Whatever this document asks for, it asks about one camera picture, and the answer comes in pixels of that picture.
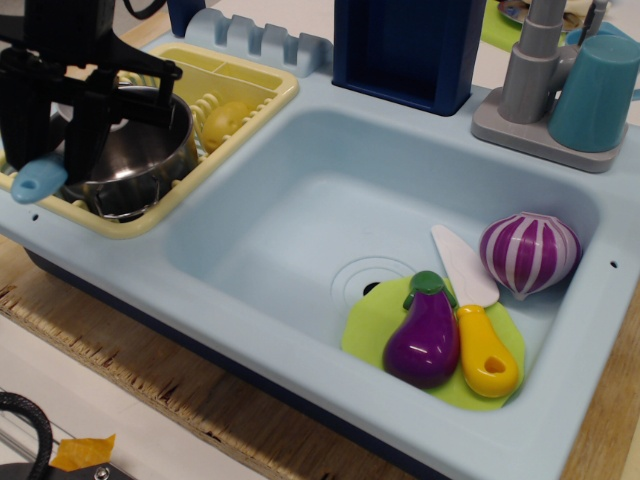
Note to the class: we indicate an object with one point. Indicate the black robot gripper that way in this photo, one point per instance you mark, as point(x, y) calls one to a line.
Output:
point(67, 52)

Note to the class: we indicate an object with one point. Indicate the white spoon blue handle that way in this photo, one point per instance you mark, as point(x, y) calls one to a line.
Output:
point(41, 177)

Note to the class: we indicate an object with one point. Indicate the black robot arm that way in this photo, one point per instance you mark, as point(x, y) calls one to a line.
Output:
point(66, 52)

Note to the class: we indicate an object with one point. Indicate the stainless steel pot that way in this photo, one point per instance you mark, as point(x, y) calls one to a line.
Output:
point(138, 167)

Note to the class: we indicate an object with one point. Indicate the yellow toy potato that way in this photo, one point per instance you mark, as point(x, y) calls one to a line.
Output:
point(223, 121)

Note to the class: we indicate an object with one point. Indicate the yellow dish rack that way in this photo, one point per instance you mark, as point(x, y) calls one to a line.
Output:
point(210, 79)

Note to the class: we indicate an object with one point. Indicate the light blue toy sink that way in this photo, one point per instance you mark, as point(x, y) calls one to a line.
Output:
point(338, 191)

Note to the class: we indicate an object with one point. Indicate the yellow tape piece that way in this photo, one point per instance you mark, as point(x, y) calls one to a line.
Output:
point(76, 454)

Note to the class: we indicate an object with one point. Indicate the dark blue plastic box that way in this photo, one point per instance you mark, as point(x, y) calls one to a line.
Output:
point(420, 54)

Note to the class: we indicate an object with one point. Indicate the green plastic plate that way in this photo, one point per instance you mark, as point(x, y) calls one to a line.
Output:
point(374, 318)

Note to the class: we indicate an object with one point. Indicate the purple toy eggplant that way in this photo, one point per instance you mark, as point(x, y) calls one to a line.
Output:
point(424, 350)

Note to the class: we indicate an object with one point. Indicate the grey toy faucet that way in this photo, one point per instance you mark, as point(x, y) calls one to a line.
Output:
point(517, 115)

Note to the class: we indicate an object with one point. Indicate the purple striped toy onion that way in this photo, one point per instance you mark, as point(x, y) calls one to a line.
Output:
point(528, 253)

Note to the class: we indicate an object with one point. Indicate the teal plastic cup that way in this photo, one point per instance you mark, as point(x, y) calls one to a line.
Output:
point(590, 115)

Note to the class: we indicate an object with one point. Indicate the white knife yellow handle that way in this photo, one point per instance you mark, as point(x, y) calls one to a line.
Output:
point(489, 368)

